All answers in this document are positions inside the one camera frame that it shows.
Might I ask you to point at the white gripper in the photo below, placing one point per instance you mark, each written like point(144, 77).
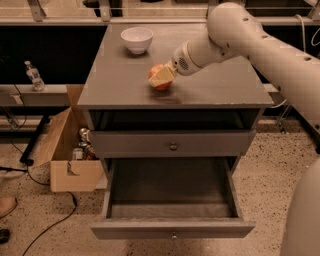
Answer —
point(181, 61)

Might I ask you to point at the red apple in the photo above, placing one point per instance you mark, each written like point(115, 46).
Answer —
point(152, 72)

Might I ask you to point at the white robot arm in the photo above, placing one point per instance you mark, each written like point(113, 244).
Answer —
point(232, 31)

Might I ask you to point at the grey drawer cabinet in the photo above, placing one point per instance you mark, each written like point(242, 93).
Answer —
point(118, 97)

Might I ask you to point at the closed grey drawer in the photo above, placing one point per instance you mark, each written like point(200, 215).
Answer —
point(164, 144)

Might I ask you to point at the open grey drawer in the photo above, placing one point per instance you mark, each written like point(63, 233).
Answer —
point(171, 198)

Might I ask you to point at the white bowl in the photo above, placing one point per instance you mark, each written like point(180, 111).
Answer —
point(137, 39)

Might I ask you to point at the items inside cardboard box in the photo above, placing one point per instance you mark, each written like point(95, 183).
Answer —
point(84, 150)

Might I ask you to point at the clear plastic water bottle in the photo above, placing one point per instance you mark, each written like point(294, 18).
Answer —
point(34, 75)

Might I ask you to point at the cardboard box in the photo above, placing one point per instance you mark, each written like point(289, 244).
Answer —
point(58, 151)

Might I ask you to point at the brown shoe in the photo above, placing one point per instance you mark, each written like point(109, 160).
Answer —
point(7, 205)

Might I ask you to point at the black shoe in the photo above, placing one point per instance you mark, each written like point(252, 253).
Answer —
point(4, 236)

